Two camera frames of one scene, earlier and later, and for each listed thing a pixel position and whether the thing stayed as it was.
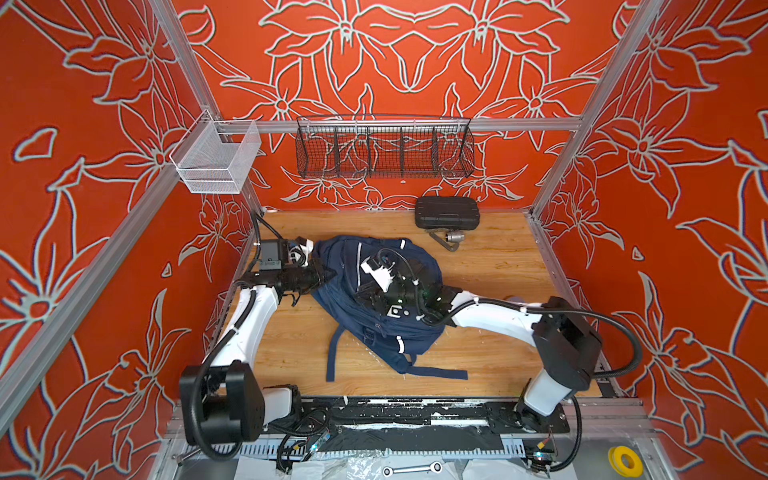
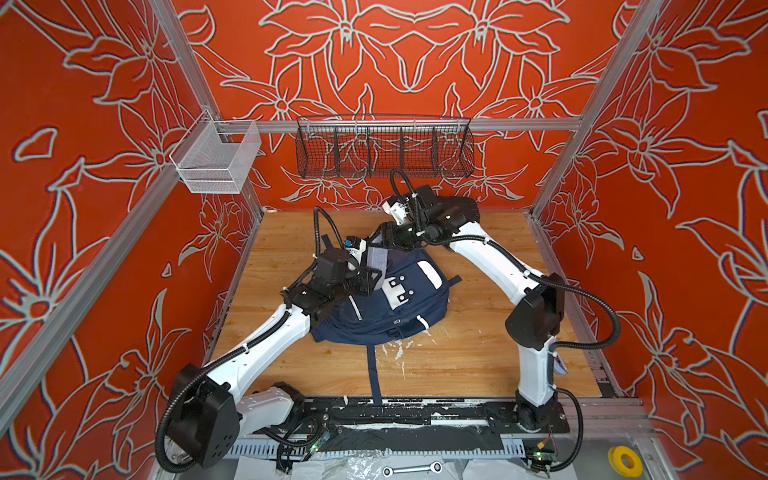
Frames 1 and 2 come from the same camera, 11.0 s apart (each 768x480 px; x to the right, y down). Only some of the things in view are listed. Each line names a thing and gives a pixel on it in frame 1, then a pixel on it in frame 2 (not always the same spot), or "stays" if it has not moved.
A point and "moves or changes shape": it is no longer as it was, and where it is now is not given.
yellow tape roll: [625, 461] stays
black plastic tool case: [451, 213] stays
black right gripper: [377, 297] → [392, 236]
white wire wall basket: [215, 156] stays
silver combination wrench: [435, 467] stays
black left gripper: [315, 278] → [365, 281]
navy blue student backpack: [398, 339] moves or changes shape
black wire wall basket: [379, 146] stays
